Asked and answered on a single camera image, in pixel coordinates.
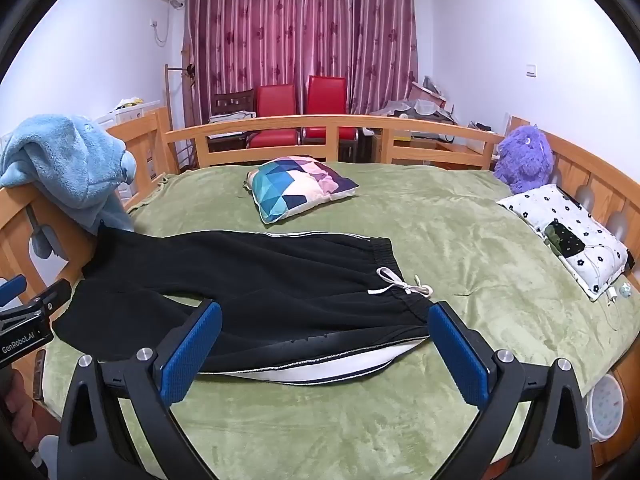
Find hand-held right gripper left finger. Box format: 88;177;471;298
57;300;224;480

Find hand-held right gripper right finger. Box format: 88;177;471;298
428;301;594;480

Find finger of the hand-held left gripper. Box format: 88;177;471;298
24;279;71;321
0;275;27;309

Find black pants with white stripe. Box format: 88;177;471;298
52;224;434;387

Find person's left hand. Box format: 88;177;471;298
4;369;47;453

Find green bed blanket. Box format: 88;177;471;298
39;159;640;480

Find light blue fleece blanket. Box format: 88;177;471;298
0;114;137;262

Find white plastic basin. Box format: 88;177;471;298
585;372;626;444

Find dark green floral pouch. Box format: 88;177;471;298
543;220;586;257

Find white black patterned cloth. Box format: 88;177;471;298
496;183;630;303

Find white storage boxes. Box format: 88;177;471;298
94;102;166;127

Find geometric patterned pillow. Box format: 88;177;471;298
243;155;360;225

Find purple cloth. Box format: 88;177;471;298
493;124;555;195

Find wooden coat rack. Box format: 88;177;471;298
163;42;199;132

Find dark wooden chair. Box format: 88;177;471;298
212;88;256;122

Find pile of plastic bags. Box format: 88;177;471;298
369;75;459;126

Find red chair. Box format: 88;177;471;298
248;84;301;150
301;75;359;144

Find red floral curtain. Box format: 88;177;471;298
182;0;419;129

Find wooden bed frame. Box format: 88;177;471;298
0;106;640;463

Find white charging cable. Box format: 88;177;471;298
584;244;627;332

